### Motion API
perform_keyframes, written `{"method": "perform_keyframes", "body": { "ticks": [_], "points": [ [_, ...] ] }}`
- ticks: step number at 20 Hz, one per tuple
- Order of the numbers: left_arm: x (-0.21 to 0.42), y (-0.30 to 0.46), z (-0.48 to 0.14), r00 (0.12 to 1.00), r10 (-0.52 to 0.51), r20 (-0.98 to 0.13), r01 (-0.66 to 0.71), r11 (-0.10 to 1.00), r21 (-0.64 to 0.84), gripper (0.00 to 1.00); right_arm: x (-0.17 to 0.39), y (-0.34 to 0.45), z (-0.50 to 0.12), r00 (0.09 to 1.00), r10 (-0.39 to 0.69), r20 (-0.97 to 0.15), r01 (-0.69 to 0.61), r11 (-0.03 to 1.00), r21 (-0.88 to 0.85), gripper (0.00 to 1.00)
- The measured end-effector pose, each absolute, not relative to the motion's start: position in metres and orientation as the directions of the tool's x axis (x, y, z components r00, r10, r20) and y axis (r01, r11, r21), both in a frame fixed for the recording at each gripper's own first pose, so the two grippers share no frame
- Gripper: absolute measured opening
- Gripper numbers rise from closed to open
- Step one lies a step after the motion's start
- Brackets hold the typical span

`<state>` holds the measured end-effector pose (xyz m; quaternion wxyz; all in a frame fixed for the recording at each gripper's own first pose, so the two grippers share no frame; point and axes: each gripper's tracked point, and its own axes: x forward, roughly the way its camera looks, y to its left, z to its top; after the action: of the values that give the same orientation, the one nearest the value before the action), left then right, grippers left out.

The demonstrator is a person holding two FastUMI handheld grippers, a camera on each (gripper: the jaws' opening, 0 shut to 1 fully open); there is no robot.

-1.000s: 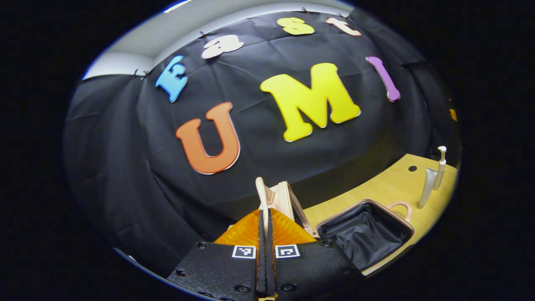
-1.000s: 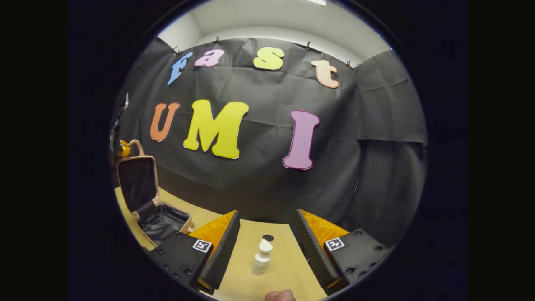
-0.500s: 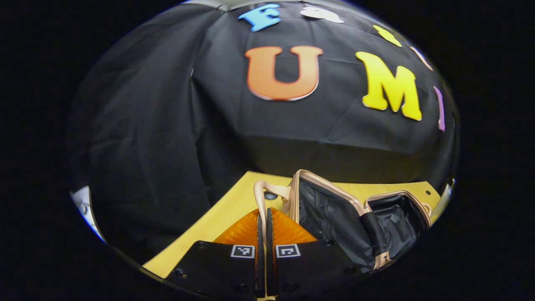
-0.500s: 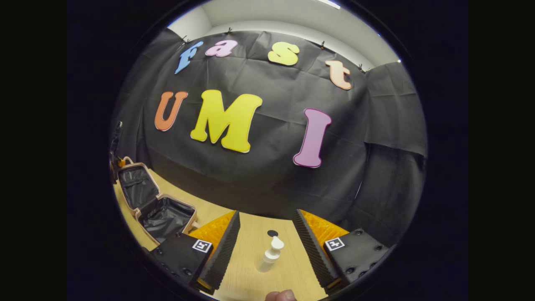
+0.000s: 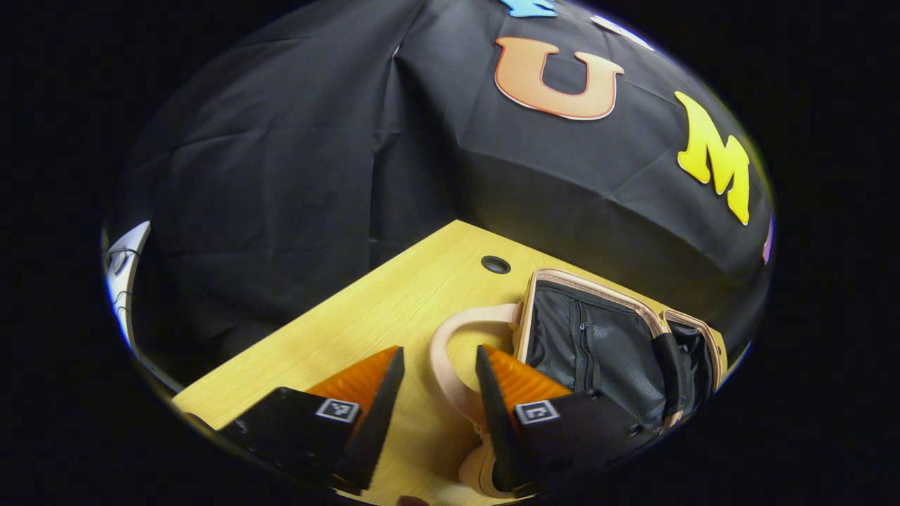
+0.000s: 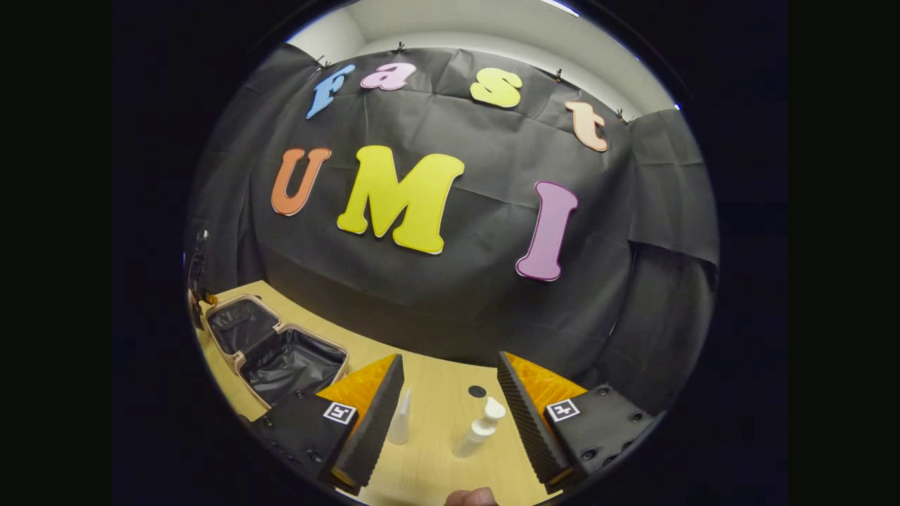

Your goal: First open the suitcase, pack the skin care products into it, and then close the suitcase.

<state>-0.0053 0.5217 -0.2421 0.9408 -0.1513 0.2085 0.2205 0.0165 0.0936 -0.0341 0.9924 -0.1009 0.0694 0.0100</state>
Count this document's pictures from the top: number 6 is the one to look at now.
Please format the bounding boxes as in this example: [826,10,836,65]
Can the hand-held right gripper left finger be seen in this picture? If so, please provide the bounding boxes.
[250,353,406,497]

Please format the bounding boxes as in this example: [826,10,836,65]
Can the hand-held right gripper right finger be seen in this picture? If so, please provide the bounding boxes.
[498,351,656,495]

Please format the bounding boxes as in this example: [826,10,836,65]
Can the white tube bottle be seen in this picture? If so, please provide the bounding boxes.
[387,387,413,446]

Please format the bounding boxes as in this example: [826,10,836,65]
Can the white pump bottle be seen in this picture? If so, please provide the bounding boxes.
[451,397,507,459]

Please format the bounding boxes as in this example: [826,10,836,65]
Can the beige suitcase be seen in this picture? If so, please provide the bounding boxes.
[204,294,350,410]

